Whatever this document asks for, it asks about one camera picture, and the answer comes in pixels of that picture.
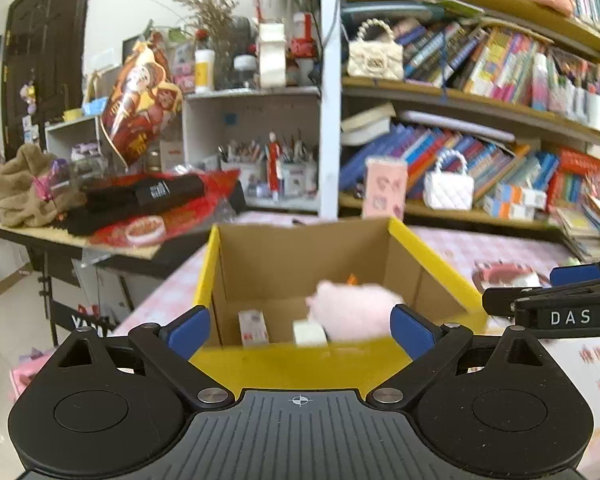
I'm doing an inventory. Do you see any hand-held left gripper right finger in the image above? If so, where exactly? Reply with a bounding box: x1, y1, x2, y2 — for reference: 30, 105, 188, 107
367, 304, 547, 409

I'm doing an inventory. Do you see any pink cartoon canister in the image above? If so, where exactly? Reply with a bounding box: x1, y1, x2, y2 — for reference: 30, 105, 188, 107
364, 157, 409, 221

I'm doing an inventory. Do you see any red foil cartoon balloon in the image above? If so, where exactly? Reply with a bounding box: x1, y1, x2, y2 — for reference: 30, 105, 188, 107
101, 41, 184, 169

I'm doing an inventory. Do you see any red book set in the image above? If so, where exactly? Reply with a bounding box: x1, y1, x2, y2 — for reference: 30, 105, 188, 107
554, 147, 600, 211

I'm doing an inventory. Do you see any long black box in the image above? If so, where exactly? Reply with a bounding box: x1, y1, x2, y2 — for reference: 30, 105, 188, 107
79, 174, 207, 214

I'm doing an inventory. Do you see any white desk organizer with pens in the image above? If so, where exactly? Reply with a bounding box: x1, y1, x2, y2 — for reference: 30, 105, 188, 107
545, 54, 600, 137

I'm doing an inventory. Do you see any red plastic bag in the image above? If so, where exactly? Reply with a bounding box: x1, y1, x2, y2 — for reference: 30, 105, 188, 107
89, 170, 242, 247

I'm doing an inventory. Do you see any row of colourful books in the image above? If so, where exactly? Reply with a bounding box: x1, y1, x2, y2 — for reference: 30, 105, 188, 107
394, 19, 551, 107

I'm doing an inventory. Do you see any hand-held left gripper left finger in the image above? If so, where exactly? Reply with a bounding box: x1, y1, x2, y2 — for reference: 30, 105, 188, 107
55, 304, 235, 409

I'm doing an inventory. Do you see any white shelf unit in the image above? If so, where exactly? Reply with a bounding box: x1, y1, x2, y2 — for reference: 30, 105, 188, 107
181, 0, 343, 219

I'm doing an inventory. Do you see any yellow cardboard box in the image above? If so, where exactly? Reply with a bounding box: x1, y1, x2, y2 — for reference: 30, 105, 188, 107
190, 216, 490, 397

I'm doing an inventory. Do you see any dark side table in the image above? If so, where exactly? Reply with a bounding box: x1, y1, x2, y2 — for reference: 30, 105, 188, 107
0, 180, 248, 347

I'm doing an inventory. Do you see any red dress figurine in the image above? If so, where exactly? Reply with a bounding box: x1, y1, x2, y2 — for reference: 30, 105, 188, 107
265, 132, 282, 202

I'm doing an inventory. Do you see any dark wooden door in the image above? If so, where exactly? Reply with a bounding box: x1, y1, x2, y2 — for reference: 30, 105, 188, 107
2, 0, 96, 162

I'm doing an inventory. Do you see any white ceramic ornament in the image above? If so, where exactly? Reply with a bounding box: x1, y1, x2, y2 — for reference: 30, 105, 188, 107
257, 22, 287, 89

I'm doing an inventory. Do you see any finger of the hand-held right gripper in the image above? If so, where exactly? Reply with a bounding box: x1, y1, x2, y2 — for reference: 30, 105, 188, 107
481, 284, 600, 337
549, 259, 600, 288

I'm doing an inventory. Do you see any white bottle yellow label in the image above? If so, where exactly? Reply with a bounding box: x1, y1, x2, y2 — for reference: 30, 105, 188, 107
194, 50, 216, 94

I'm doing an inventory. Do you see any small white block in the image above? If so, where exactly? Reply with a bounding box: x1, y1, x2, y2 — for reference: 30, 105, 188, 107
292, 318, 329, 346

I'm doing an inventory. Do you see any row of blue books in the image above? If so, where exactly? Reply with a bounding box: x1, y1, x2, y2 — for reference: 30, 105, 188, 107
340, 124, 561, 202

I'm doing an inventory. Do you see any brown plush cloth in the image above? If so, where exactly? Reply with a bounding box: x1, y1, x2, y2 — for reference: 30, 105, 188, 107
0, 143, 89, 229

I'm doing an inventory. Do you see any orange and white carton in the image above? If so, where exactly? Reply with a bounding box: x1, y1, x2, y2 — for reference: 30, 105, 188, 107
500, 183, 549, 209
482, 195, 520, 221

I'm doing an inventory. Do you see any stack of magazines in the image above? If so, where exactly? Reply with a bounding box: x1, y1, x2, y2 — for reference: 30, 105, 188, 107
554, 194, 600, 263

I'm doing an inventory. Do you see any white pen cup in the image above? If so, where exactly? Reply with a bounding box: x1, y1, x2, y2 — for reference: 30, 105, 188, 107
280, 135, 317, 196
219, 142, 264, 194

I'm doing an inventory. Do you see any dried flower bunch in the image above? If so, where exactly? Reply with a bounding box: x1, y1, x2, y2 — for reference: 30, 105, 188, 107
172, 0, 242, 63

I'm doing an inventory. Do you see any white quilted pearl-handle handbag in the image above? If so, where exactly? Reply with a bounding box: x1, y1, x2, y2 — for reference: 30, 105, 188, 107
423, 152, 474, 212

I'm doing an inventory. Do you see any cream quilted pearl-handle handbag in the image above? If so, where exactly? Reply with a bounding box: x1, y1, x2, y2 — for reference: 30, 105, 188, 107
346, 18, 405, 81

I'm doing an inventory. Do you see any pink plush toy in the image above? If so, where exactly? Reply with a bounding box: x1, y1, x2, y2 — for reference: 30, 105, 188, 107
305, 280, 407, 343

